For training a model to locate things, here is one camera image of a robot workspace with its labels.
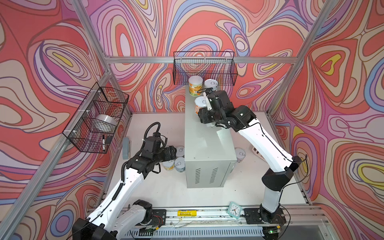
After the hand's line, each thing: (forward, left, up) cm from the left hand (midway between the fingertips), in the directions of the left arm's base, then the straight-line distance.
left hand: (171, 150), depth 79 cm
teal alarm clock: (-26, -32, -15) cm, 44 cm away
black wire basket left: (+5, +38, +13) cm, 41 cm away
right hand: (+9, -17, +16) cm, 26 cm away
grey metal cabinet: (-10, -19, +15) cm, 26 cm away
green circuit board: (-34, +12, -19) cm, 41 cm away
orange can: (-3, +3, -12) cm, 13 cm away
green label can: (+4, -41, -12) cm, 43 cm away
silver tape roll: (+9, +32, +14) cm, 36 cm away
